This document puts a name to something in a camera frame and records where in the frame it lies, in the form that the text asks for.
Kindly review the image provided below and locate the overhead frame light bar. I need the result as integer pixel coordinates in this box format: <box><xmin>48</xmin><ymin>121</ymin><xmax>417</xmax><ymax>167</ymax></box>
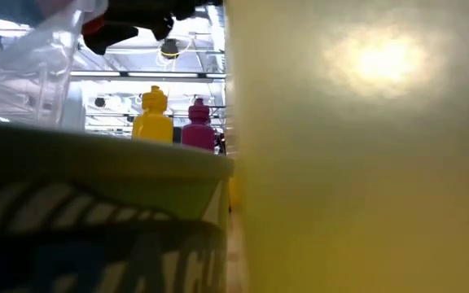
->
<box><xmin>69</xmin><ymin>70</ymin><xmax>227</xmax><ymax>84</ymax></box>

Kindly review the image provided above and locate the yellow translucent plastic bin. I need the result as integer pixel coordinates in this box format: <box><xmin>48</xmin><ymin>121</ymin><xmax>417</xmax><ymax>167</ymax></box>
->
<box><xmin>223</xmin><ymin>0</ymin><xmax>469</xmax><ymax>293</ymax></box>

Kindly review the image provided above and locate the clear plastic container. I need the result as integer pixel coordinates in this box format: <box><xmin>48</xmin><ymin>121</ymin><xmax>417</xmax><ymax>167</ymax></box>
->
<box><xmin>0</xmin><ymin>0</ymin><xmax>110</xmax><ymax>132</ymax></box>

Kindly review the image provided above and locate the green paper cup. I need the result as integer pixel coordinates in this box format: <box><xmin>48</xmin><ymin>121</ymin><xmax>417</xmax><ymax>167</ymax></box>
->
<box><xmin>0</xmin><ymin>116</ymin><xmax>235</xmax><ymax>293</ymax></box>

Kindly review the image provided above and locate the black overhead camera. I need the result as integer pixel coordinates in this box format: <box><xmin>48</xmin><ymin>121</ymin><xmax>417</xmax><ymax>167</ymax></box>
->
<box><xmin>160</xmin><ymin>37</ymin><xmax>182</xmax><ymax>60</ymax></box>

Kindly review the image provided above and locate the yellow plastic bottle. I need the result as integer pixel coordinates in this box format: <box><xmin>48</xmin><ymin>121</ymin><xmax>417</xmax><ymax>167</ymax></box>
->
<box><xmin>131</xmin><ymin>85</ymin><xmax>175</xmax><ymax>144</ymax></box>

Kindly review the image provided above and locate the pinkish red toy food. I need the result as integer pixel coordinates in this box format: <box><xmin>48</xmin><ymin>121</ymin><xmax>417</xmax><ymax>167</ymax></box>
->
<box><xmin>81</xmin><ymin>15</ymin><xmax>107</xmax><ymax>37</ymax></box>

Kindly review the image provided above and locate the magenta plastic bottle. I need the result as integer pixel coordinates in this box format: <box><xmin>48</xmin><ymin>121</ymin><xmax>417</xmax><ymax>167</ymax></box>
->
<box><xmin>181</xmin><ymin>97</ymin><xmax>217</xmax><ymax>153</ymax></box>

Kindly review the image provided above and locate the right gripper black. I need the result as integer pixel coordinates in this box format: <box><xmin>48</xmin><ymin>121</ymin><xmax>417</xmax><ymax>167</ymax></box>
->
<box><xmin>81</xmin><ymin>0</ymin><xmax>223</xmax><ymax>56</ymax></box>

